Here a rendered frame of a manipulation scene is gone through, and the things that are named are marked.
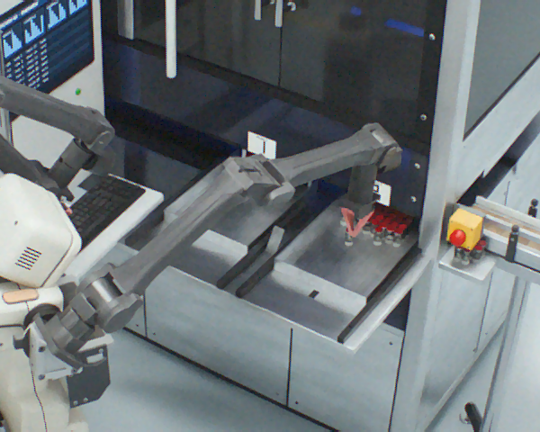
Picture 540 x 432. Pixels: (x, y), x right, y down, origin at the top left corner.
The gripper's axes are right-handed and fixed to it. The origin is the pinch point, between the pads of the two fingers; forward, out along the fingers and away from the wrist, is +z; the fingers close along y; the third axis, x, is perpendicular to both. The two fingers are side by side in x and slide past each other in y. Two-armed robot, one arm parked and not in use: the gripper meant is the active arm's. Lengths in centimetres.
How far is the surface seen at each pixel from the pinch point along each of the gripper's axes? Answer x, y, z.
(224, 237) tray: 35.2, 2.3, 16.5
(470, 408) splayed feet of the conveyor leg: -20, 75, 87
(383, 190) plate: 4.8, 25.3, -0.1
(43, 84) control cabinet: 89, -9, -12
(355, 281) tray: 1.3, 9.9, 18.3
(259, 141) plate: 41.9, 25.3, -0.2
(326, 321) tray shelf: -0.3, -6.2, 21.7
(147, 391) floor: 75, 32, 103
